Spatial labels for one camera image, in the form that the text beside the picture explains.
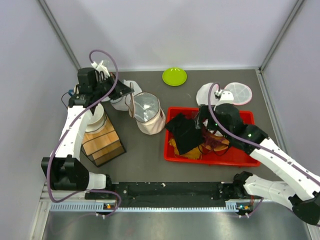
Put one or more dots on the white lace bra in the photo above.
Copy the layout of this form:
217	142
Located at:
211	128

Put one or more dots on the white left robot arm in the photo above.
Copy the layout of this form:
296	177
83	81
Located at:
63	169

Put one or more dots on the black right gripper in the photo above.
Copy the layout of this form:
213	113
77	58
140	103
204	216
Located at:
203	113

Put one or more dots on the maroon padded bra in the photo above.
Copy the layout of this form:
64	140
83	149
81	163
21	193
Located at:
214	143

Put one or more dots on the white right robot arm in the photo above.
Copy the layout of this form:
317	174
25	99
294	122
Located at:
298	190

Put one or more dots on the blue mug white inside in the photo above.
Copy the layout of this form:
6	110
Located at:
73	92

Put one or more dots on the dark red lace bra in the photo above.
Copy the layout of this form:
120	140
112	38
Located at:
193	115

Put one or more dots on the white bowl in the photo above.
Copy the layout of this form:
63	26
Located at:
97	121

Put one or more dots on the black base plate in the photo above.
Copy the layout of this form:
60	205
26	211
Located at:
176	194

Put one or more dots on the white mesh bag grey trim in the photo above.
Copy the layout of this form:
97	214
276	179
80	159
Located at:
121	104

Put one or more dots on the black wire wooden rack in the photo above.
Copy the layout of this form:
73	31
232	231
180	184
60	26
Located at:
103	145

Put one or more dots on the red plastic bin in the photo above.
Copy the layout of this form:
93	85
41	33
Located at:
231	157

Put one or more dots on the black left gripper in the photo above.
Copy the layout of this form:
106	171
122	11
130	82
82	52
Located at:
120	89

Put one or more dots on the yellow lace bra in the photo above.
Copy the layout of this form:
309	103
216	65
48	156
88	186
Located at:
194	154

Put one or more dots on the lime green plate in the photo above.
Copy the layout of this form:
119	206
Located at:
174	76

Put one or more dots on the beige laundry bag brown zipper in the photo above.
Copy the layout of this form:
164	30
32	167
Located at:
146	109

